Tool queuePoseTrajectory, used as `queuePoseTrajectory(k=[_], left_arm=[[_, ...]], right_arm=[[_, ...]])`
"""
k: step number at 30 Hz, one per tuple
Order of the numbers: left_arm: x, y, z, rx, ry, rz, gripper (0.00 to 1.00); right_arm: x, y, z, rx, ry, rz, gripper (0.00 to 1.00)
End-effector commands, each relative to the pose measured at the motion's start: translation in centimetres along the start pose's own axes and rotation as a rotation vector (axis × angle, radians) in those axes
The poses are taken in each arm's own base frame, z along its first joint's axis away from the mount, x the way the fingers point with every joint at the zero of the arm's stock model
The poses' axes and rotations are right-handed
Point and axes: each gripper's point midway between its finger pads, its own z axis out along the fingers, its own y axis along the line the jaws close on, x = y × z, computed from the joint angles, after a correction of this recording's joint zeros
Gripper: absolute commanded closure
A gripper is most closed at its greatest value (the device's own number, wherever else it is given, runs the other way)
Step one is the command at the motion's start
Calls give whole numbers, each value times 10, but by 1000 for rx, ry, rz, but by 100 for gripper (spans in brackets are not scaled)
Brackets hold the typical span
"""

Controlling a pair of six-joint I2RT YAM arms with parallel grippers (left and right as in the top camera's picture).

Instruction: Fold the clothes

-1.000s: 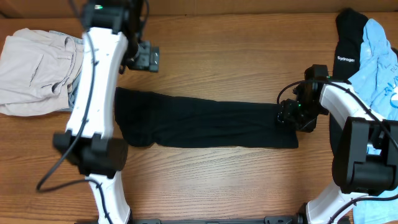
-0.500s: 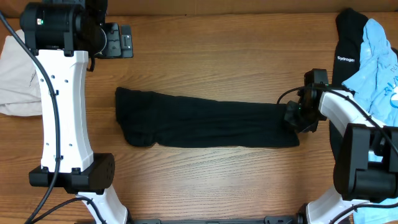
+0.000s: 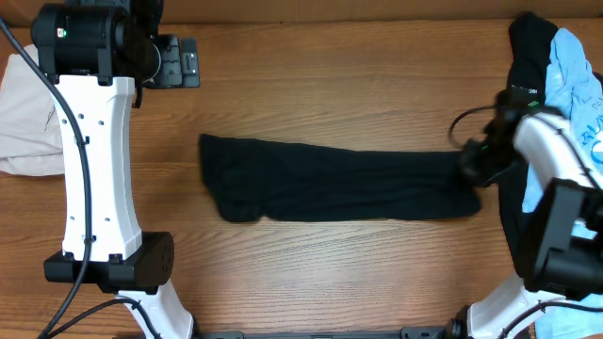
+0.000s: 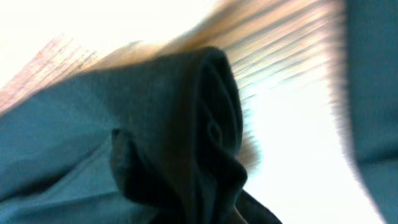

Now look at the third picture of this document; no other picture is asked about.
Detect black t-shirt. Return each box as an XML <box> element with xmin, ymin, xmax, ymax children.
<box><xmin>199</xmin><ymin>134</ymin><xmax>481</xmax><ymax>222</ymax></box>

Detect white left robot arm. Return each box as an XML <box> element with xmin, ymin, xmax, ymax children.
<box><xmin>31</xmin><ymin>1</ymin><xmax>199</xmax><ymax>338</ymax></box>

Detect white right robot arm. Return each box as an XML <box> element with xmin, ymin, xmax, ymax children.
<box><xmin>438</xmin><ymin>106</ymin><xmax>602</xmax><ymax>338</ymax></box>

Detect light blue printed t-shirt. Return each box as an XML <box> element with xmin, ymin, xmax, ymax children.
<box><xmin>535</xmin><ymin>28</ymin><xmax>602</xmax><ymax>339</ymax></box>

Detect black shirt with white text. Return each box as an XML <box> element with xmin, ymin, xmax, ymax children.
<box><xmin>497</xmin><ymin>11</ymin><xmax>603</xmax><ymax>265</ymax></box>

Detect beige folded pants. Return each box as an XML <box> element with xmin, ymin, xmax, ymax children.
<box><xmin>1</xmin><ymin>54</ymin><xmax>64</xmax><ymax>176</ymax></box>

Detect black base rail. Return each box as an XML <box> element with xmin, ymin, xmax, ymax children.
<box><xmin>195</xmin><ymin>327</ymin><xmax>446</xmax><ymax>339</ymax></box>

